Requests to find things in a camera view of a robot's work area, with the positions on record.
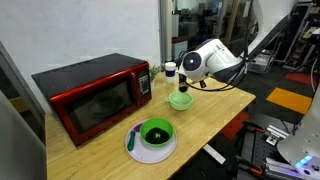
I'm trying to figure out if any pale lavender round plate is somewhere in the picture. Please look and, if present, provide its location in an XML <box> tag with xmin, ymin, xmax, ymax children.
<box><xmin>124</xmin><ymin>119</ymin><xmax>178</xmax><ymax>164</ymax></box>

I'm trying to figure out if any red black microwave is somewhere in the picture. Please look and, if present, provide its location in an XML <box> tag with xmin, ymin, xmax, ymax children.
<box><xmin>31</xmin><ymin>52</ymin><xmax>153</xmax><ymax>148</ymax></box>

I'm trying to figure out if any white flat bar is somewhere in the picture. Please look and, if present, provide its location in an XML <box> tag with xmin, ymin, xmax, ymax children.
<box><xmin>203</xmin><ymin>143</ymin><xmax>227</xmax><ymax>165</ymax></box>

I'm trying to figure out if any beige ladle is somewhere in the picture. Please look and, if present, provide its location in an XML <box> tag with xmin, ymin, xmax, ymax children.
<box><xmin>178</xmin><ymin>83</ymin><xmax>189</xmax><ymax>94</ymax></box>

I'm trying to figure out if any grey blurred panel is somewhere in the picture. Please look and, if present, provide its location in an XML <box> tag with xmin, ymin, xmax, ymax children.
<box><xmin>0</xmin><ymin>90</ymin><xmax>48</xmax><ymax>180</ymax></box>

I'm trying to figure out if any white hanging cable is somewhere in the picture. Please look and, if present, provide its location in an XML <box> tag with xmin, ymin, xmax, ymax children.
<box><xmin>310</xmin><ymin>54</ymin><xmax>320</xmax><ymax>98</ymax></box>

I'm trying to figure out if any green bowl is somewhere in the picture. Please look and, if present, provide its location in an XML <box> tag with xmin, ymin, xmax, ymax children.
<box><xmin>139</xmin><ymin>117</ymin><xmax>175</xmax><ymax>148</ymax></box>

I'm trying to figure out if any white paper cup blue band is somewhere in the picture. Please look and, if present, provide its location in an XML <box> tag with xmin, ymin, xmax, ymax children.
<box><xmin>164</xmin><ymin>61</ymin><xmax>177</xmax><ymax>84</ymax></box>

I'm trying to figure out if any orange handled clamp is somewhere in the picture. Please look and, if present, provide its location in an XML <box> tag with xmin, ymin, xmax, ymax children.
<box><xmin>237</xmin><ymin>155</ymin><xmax>264</xmax><ymax>177</ymax></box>
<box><xmin>243</xmin><ymin>120</ymin><xmax>268</xmax><ymax>134</ymax></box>

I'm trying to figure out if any cluttered equipment rack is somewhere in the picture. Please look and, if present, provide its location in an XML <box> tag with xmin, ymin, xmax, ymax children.
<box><xmin>283</xmin><ymin>0</ymin><xmax>320</xmax><ymax>71</ymax></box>

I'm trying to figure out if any metal wheeled cart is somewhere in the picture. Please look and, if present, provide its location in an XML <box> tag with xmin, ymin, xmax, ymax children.
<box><xmin>248</xmin><ymin>49</ymin><xmax>280</xmax><ymax>75</ymax></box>

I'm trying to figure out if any small green potted plant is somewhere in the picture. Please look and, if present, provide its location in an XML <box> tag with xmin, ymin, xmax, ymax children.
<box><xmin>148</xmin><ymin>63</ymin><xmax>164</xmax><ymax>91</ymax></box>

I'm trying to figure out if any teal handled utensil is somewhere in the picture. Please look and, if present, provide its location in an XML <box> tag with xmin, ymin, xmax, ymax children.
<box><xmin>127</xmin><ymin>130</ymin><xmax>137</xmax><ymax>152</ymax></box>

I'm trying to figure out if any black optical breadboard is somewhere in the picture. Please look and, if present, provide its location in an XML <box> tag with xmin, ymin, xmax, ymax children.
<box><xmin>234</xmin><ymin>112</ymin><xmax>301</xmax><ymax>180</ymax></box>

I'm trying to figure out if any light green pot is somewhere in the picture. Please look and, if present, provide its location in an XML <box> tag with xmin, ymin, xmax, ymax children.
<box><xmin>165</xmin><ymin>91</ymin><xmax>195</xmax><ymax>112</ymax></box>

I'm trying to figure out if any grey slanted metal post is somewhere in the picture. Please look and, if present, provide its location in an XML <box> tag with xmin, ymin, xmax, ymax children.
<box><xmin>0</xmin><ymin>41</ymin><xmax>47</xmax><ymax>145</ymax></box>

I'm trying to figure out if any dark brown bean pile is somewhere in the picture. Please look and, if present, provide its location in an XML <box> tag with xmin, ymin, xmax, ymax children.
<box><xmin>145</xmin><ymin>127</ymin><xmax>170</xmax><ymax>145</ymax></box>

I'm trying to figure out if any silver metal bracket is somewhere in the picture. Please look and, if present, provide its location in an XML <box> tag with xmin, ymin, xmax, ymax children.
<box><xmin>265</xmin><ymin>124</ymin><xmax>289</xmax><ymax>147</ymax></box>

